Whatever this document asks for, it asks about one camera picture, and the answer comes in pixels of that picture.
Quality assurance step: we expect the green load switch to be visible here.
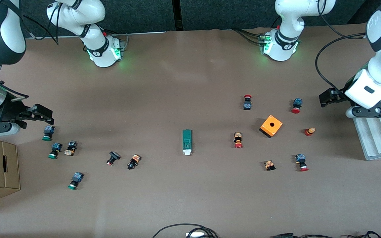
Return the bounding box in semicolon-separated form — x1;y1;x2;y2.
182;129;193;156

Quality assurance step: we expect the green mushroom push button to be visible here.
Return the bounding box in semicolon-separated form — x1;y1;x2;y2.
48;142;63;159
42;125;56;141
67;172;84;190

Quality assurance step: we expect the red mushroom button blue block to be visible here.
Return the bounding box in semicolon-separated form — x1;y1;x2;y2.
295;154;309;172
291;98;303;114

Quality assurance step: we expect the grey ribbed tray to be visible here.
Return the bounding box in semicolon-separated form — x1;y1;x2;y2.
353;88;381;161

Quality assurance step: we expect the black square button red block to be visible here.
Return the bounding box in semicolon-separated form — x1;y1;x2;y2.
106;151;121;166

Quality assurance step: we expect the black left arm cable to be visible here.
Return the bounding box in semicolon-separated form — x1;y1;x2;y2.
315;0;367;92

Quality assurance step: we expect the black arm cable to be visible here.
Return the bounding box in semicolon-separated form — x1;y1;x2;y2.
315;0;367;92
22;2;62;46

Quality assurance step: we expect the orange button enclosure box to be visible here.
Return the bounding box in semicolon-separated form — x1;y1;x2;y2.
259;115;283;139

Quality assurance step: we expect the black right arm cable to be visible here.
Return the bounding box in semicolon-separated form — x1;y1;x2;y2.
22;2;62;46

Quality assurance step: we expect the black base cable bundle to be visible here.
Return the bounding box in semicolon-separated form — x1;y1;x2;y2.
232;28;266;47

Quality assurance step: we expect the thin black curled cable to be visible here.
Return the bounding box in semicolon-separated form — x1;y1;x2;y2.
347;230;381;238

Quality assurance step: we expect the black cable with connector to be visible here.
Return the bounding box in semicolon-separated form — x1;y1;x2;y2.
270;233;331;238

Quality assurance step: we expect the black looped cable bundle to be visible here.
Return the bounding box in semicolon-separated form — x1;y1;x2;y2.
152;223;219;238

